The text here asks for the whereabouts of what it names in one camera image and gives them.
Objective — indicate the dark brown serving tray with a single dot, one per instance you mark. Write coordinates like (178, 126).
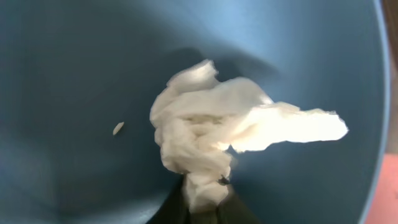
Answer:
(390, 16)

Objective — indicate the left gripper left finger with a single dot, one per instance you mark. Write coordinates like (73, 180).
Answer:
(174, 210)

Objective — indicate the dark blue plate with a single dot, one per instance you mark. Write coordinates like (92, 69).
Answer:
(78, 79)

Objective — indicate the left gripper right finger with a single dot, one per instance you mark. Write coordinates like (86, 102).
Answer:
(232, 210)

